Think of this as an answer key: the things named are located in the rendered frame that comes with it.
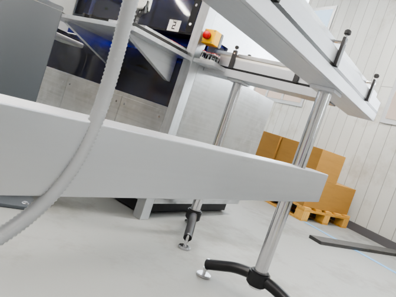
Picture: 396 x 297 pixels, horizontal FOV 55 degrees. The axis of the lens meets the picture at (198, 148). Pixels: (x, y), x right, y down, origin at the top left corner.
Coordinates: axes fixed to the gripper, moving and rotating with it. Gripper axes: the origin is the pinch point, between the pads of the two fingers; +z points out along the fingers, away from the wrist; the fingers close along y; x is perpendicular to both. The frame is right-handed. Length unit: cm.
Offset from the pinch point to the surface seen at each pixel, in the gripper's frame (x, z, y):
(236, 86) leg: -47, 11, -33
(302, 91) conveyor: -43, 6, -69
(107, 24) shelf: 8.1, 5.7, 6.8
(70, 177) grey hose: 80, 46, -94
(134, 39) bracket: -1.2, 7.9, -2.7
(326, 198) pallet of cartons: -253, 65, -37
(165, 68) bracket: -25.7, 13.6, -2.6
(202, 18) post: -31.9, -15.7, -10.2
